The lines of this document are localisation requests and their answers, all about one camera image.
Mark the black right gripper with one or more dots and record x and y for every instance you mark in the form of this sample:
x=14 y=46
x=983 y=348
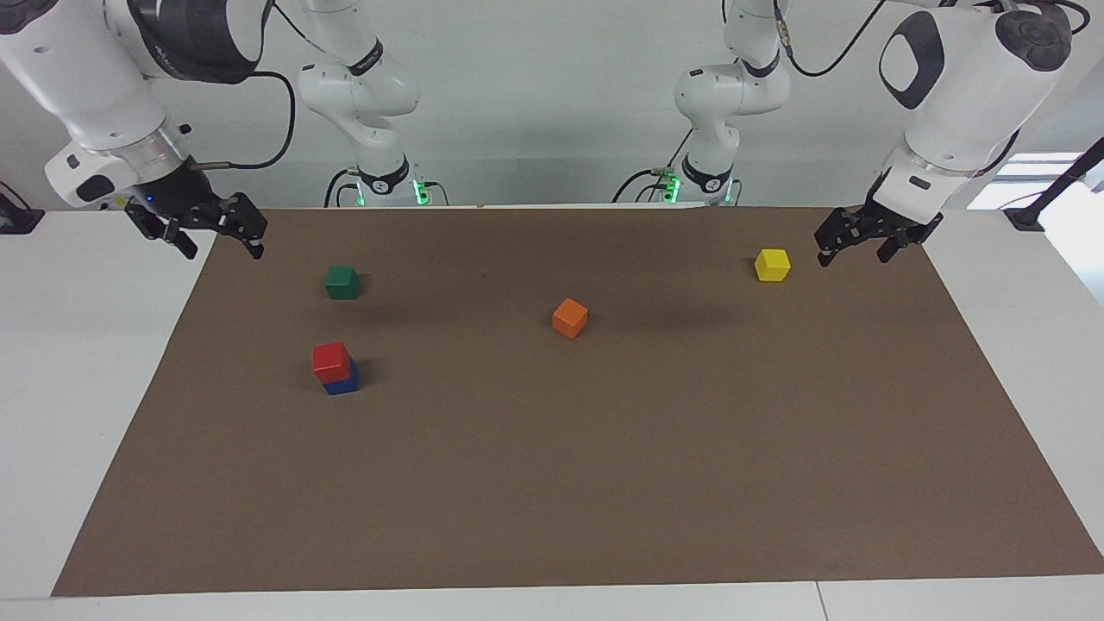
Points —
x=172 y=198

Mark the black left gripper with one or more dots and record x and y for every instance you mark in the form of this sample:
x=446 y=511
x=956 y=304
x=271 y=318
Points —
x=880 y=220

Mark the red wooden block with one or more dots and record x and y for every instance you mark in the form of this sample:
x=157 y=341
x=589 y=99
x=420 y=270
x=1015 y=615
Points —
x=332 y=362

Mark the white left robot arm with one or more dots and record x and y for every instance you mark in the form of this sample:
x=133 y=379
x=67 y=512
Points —
x=957 y=103

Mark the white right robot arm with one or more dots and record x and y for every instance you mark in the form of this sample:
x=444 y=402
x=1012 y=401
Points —
x=86 y=69

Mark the yellow wooden block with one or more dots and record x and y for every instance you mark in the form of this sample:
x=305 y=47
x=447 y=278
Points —
x=773 y=266

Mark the green wooden block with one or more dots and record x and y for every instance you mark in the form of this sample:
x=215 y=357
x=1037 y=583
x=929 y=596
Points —
x=342 y=283

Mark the blue wooden block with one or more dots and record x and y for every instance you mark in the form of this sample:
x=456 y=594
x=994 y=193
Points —
x=343 y=388

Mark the orange wooden block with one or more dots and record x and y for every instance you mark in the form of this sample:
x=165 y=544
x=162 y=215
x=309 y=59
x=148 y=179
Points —
x=570 y=319

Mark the black stand with pole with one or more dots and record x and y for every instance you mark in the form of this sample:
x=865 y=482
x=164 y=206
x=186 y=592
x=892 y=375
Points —
x=1026 y=217

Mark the black table clamp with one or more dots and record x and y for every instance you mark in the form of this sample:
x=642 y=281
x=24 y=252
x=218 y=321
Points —
x=17 y=220

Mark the brown table mat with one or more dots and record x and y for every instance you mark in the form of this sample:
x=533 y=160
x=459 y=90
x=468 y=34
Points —
x=604 y=474

